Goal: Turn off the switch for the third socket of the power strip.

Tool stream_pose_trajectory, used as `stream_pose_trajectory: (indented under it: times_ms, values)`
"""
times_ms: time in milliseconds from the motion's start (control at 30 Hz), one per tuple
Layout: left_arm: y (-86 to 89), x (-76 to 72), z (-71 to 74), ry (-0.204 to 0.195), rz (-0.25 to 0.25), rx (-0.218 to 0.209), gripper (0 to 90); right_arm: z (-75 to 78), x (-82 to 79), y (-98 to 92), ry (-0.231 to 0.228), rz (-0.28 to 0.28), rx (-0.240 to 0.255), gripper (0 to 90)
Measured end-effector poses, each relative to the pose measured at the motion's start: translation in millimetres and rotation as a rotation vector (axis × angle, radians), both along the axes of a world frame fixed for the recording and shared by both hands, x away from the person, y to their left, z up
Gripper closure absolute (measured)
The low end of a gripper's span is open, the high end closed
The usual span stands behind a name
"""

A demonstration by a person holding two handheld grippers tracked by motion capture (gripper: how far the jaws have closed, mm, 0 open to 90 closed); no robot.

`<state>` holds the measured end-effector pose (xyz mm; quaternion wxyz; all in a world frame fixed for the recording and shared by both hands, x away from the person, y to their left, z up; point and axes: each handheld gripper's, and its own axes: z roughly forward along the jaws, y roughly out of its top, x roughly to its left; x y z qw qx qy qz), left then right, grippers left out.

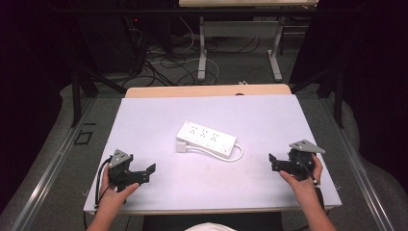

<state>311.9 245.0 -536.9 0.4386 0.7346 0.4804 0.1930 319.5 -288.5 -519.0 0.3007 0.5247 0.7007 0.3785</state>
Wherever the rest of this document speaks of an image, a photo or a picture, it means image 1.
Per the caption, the person's right hand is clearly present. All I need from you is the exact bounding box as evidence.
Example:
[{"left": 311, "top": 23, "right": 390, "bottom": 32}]
[{"left": 278, "top": 153, "right": 323, "bottom": 206}]

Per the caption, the black metal stand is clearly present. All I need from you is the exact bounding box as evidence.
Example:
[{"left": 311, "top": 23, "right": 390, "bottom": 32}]
[
  {"left": 290, "top": 62, "right": 345, "bottom": 129},
  {"left": 70, "top": 61, "right": 128, "bottom": 128}
]

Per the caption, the white table mat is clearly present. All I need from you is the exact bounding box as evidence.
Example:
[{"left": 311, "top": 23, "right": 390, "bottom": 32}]
[{"left": 83, "top": 93, "right": 343, "bottom": 214}]

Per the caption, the white desk with metal legs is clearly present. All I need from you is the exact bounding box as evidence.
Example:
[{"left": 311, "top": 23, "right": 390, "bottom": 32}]
[{"left": 178, "top": 0, "right": 319, "bottom": 83}]

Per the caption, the aluminium floor rail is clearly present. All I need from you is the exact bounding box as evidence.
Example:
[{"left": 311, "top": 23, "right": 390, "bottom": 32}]
[
  {"left": 11, "top": 97, "right": 97, "bottom": 231},
  {"left": 319, "top": 95, "right": 395, "bottom": 231}
]

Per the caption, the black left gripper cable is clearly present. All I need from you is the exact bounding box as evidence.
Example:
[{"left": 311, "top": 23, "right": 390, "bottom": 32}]
[{"left": 93, "top": 156, "right": 114, "bottom": 210}]

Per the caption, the dark computer tower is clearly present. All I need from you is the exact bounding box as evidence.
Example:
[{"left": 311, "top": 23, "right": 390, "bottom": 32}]
[{"left": 75, "top": 13, "right": 145, "bottom": 75}]

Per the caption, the white power strip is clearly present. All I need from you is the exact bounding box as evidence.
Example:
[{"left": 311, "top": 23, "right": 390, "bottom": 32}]
[{"left": 175, "top": 120, "right": 238, "bottom": 160}]

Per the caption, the person's white shirt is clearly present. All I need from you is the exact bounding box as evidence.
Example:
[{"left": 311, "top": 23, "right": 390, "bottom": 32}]
[{"left": 184, "top": 221, "right": 239, "bottom": 231}]

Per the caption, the tangle of floor cables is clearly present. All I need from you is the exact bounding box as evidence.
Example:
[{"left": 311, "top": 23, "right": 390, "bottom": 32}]
[{"left": 123, "top": 15, "right": 273, "bottom": 88}]

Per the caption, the white power strip cable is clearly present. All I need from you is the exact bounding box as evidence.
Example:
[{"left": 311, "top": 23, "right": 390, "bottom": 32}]
[{"left": 185, "top": 142, "right": 244, "bottom": 163}]

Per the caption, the person's dark lap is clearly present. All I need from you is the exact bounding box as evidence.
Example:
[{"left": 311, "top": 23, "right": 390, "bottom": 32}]
[{"left": 141, "top": 211, "right": 284, "bottom": 231}]

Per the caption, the person's left hand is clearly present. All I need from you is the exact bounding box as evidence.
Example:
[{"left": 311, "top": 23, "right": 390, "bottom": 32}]
[{"left": 98, "top": 164, "right": 141, "bottom": 210}]

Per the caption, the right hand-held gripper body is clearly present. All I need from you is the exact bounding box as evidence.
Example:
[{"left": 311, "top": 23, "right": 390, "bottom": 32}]
[{"left": 287, "top": 139, "right": 326, "bottom": 181}]

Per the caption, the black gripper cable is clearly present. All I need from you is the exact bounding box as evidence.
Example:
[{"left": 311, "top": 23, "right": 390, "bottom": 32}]
[
  {"left": 93, "top": 156, "right": 114, "bottom": 210},
  {"left": 297, "top": 157, "right": 325, "bottom": 211}
]

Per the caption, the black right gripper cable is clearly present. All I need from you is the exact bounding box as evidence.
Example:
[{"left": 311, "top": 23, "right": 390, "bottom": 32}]
[{"left": 297, "top": 157, "right": 325, "bottom": 211}]

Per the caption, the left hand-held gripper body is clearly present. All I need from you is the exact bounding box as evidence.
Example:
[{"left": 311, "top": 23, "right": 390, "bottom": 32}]
[{"left": 107, "top": 148, "right": 142, "bottom": 193}]

